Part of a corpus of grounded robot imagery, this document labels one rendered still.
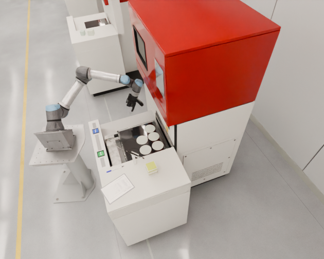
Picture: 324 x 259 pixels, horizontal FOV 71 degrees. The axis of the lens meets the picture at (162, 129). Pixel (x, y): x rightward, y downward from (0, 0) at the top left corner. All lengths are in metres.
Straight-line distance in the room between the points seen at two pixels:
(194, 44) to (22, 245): 2.54
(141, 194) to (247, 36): 1.22
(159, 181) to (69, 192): 1.50
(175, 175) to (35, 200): 1.89
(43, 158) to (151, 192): 1.07
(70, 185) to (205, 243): 1.67
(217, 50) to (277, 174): 2.03
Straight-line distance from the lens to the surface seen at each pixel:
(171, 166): 1.78
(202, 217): 2.66
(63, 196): 2.99
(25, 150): 3.65
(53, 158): 2.26
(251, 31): 1.56
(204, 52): 1.39
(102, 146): 1.98
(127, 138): 2.06
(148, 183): 1.72
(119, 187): 1.74
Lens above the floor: 2.49
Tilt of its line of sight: 50 degrees down
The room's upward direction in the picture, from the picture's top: 4 degrees counter-clockwise
